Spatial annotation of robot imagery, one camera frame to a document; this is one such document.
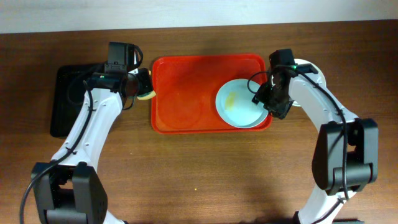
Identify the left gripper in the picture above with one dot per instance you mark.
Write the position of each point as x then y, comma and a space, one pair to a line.
144, 82

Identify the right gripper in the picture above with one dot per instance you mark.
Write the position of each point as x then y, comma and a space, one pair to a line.
263, 96

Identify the green and yellow sponge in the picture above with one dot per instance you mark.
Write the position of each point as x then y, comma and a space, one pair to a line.
146, 89

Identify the light blue plate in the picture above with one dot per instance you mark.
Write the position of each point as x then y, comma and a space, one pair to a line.
235, 107

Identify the white plate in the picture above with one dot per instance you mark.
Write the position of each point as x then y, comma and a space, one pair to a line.
302, 91

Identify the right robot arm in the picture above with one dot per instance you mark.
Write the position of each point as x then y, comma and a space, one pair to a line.
345, 159

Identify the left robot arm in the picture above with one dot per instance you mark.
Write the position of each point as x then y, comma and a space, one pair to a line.
67, 189

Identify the red plastic tray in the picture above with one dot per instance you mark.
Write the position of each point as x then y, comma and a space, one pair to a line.
186, 88

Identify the black plastic tray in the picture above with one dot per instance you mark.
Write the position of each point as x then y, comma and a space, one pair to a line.
69, 96

